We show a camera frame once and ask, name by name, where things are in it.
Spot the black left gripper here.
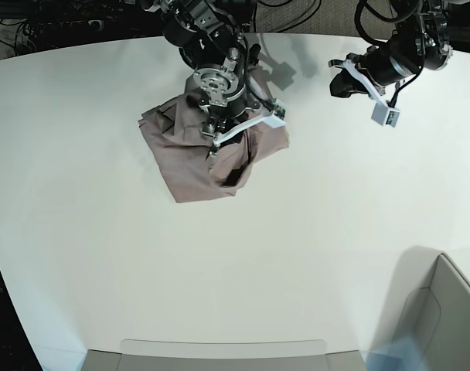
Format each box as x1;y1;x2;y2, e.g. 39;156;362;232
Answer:
329;40;423;98

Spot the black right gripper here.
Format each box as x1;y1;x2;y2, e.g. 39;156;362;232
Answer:
185;63;262;134

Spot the pink T-shirt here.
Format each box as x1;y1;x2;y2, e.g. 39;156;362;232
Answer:
138;80;289;203

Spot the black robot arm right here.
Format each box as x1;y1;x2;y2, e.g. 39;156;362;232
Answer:
140;0;261;136

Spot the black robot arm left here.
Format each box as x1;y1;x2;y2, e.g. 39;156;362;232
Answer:
346;1;452;95

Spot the grey cardboard box right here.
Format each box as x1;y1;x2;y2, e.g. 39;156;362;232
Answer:
392;255;470;370

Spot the blue translucent object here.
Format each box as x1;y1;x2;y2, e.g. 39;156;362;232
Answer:
365;335;429;371

